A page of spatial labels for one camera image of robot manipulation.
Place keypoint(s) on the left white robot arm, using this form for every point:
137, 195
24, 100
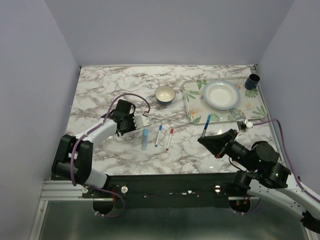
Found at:
74, 155

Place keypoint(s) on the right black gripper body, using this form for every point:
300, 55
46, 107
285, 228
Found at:
234, 149

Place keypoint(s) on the aluminium rail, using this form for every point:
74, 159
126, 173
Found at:
60, 190

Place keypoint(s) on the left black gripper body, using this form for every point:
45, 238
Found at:
129, 125

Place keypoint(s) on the teal bowl cream inside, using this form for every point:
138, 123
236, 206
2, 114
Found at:
165, 95

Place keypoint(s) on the white plate blue rim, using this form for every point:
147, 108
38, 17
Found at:
221, 94

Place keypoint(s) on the floral leaf serving tray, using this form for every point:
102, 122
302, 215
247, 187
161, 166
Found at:
250, 105

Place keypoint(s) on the white pen red tip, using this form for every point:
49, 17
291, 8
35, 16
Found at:
169, 142

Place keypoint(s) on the dark blue cup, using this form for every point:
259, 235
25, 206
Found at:
252, 81

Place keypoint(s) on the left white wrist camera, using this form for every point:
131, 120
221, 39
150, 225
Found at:
141, 121

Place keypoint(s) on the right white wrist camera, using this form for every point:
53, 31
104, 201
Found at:
243, 126

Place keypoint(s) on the thin teal blue pen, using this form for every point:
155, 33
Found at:
206, 125

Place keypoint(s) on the white pen blue tip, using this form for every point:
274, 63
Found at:
158, 136

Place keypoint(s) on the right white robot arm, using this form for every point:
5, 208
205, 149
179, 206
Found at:
264, 176

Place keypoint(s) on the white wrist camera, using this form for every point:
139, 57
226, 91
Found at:
141, 121
243, 126

